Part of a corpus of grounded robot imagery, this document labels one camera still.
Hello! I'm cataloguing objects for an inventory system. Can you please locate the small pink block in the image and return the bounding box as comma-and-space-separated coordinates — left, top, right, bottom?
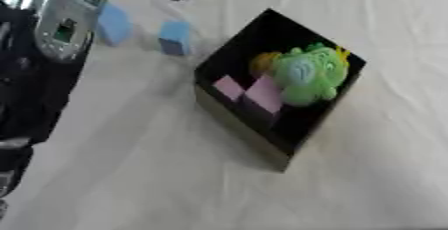
211, 74, 247, 104

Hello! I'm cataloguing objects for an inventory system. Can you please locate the black open box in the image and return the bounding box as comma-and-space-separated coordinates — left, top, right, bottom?
192, 7, 370, 172

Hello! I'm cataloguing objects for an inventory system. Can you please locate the large pink block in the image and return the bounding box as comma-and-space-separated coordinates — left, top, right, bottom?
239, 74, 289, 126

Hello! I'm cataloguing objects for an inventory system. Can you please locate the green soft toy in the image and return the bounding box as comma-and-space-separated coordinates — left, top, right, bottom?
271, 42, 352, 108

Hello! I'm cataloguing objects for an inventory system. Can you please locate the orange round toy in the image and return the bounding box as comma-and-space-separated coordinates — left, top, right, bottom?
248, 51, 286, 78

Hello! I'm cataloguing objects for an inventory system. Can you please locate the light blue block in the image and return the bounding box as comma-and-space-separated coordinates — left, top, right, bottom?
94, 3, 135, 47
157, 20, 195, 57

